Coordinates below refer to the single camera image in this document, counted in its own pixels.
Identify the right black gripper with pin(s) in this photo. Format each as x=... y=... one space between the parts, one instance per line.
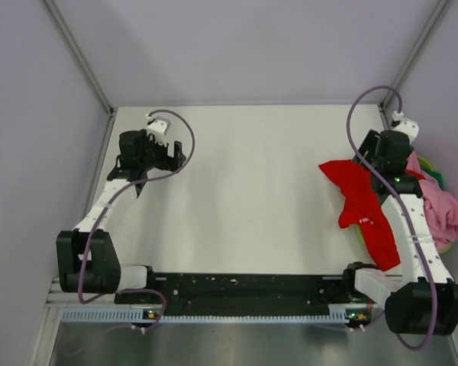
x=369 y=144

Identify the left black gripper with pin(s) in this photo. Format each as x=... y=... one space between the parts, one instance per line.
x=168 y=162

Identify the red t shirt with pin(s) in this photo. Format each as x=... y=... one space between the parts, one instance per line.
x=354 y=183

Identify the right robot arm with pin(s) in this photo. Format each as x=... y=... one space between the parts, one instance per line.
x=425 y=300

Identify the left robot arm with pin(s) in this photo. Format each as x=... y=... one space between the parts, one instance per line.
x=86 y=255

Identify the lime green plastic basket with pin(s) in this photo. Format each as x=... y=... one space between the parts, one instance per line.
x=422 y=168

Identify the green t shirt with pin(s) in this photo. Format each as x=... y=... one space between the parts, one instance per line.
x=438 y=178

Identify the pink t shirt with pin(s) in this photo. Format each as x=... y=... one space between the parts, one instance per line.
x=449 y=205

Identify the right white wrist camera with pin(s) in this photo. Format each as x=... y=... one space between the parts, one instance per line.
x=400 y=123

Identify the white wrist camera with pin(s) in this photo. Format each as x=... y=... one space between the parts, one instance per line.
x=158 y=127
x=400 y=123

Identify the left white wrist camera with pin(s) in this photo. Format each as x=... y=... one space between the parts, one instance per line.
x=158 y=127

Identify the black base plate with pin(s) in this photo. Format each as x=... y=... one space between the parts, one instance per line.
x=201 y=294

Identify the grey slotted cable duct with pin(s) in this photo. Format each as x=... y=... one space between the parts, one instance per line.
x=141 y=316

